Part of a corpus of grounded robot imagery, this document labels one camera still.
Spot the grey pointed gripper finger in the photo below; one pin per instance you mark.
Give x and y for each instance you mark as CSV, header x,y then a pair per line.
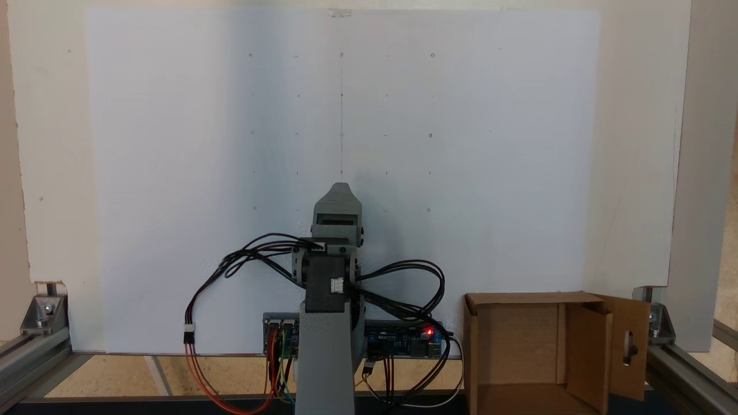
x,y
340,195

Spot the grey printed robot arm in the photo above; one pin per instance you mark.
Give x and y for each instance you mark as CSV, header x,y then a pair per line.
x,y
323,357

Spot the blue circuit board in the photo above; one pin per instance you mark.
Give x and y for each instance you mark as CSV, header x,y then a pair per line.
x,y
403,347

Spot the clear tape strip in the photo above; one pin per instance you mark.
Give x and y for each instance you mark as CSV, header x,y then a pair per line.
x,y
340,12

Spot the brown cardboard box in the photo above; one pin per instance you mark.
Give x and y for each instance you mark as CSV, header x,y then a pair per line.
x,y
519,346

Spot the aluminium corner bracket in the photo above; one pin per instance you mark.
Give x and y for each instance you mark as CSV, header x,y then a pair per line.
x,y
660,320
43,314

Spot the aluminium frame rail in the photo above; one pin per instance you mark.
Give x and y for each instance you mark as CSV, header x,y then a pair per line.
x,y
29,360
686,374

